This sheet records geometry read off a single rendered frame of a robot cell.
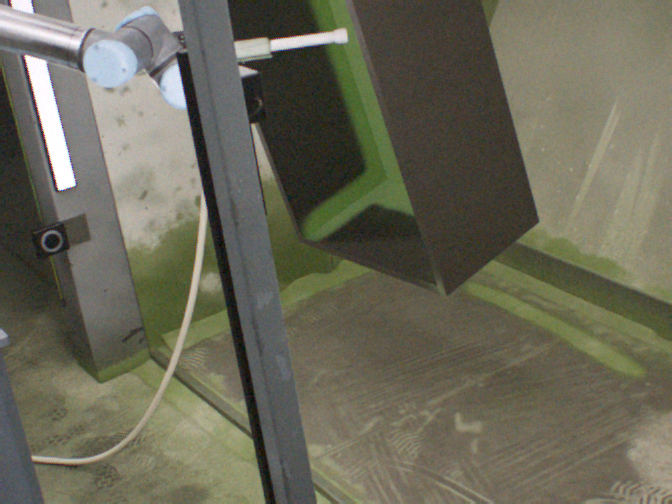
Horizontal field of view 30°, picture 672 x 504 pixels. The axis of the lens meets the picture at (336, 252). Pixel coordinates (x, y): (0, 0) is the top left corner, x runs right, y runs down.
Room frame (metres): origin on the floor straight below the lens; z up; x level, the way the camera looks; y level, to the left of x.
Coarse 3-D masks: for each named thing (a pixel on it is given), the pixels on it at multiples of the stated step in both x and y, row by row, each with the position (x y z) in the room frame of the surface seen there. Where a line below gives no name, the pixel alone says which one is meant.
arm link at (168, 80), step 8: (176, 64) 2.46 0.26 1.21; (160, 72) 2.46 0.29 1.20; (168, 72) 2.45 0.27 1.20; (176, 72) 2.45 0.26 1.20; (152, 80) 2.49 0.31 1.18; (160, 80) 2.47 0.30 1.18; (168, 80) 2.45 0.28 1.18; (176, 80) 2.45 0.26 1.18; (160, 88) 2.45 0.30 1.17; (168, 88) 2.44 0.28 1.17; (176, 88) 2.44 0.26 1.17; (168, 96) 2.44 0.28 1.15; (176, 96) 2.44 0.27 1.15; (176, 104) 2.44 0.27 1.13; (184, 104) 2.44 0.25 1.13
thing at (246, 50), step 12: (300, 36) 2.81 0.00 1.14; (312, 36) 2.80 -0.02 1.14; (324, 36) 2.80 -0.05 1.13; (336, 36) 2.79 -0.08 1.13; (240, 48) 2.78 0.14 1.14; (252, 48) 2.78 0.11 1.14; (264, 48) 2.78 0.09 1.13; (276, 48) 2.80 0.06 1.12; (288, 48) 2.80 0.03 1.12; (240, 60) 2.78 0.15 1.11; (144, 72) 2.78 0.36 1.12
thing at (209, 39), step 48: (192, 0) 1.59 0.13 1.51; (192, 48) 1.61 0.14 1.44; (240, 96) 1.60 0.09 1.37; (240, 144) 1.60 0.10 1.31; (240, 192) 1.59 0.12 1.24; (240, 240) 1.59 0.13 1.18; (240, 288) 1.60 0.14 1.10; (288, 384) 1.60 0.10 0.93; (288, 432) 1.59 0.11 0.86; (288, 480) 1.59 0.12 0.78
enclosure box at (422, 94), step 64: (256, 0) 3.23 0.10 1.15; (320, 0) 3.35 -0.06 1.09; (384, 0) 2.71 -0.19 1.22; (448, 0) 2.81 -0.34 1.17; (256, 64) 3.21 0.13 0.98; (320, 64) 3.33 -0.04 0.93; (384, 64) 2.69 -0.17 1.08; (448, 64) 2.80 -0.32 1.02; (256, 128) 3.19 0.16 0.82; (320, 128) 3.31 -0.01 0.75; (384, 128) 3.36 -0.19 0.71; (448, 128) 2.79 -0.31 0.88; (512, 128) 2.91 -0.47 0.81; (320, 192) 3.29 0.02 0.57; (384, 192) 3.36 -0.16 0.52; (448, 192) 2.77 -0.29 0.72; (512, 192) 2.89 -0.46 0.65; (384, 256) 3.02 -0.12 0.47; (448, 256) 2.76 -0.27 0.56
